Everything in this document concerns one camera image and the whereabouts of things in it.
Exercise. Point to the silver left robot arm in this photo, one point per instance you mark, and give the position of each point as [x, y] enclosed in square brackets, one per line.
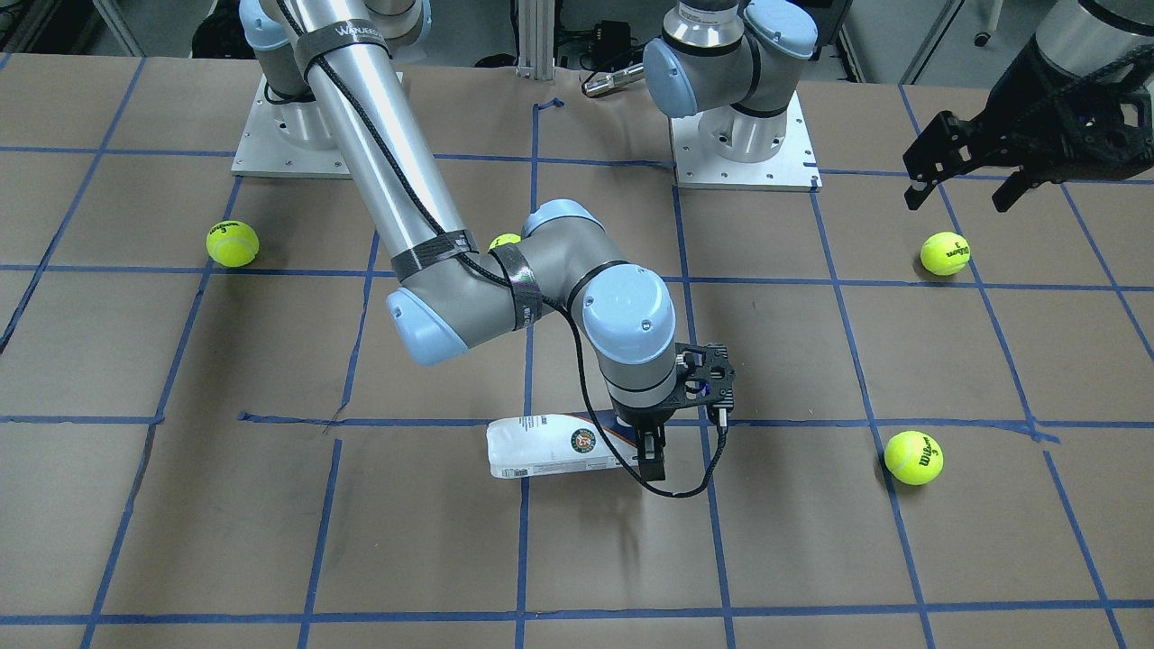
[749, 55]

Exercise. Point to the aluminium frame post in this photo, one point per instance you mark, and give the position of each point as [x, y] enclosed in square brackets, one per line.
[536, 27]

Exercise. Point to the yellow tennis ball by base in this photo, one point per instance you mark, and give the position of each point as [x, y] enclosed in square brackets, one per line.
[232, 244]

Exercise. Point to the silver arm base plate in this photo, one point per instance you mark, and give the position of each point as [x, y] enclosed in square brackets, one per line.
[724, 149]
[288, 141]

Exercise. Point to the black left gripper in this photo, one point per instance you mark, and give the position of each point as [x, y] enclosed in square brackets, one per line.
[1017, 126]

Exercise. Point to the metal torch on floor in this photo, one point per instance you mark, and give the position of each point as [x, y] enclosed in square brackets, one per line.
[602, 83]

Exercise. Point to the yellow tennis ball centre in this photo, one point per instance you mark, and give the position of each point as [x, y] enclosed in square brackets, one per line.
[504, 239]

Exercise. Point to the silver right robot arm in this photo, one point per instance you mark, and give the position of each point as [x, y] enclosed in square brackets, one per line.
[335, 56]

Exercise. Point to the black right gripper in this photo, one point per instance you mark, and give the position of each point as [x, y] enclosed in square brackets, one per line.
[641, 418]

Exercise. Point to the white tennis ball can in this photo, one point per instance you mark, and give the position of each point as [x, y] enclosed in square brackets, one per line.
[553, 444]

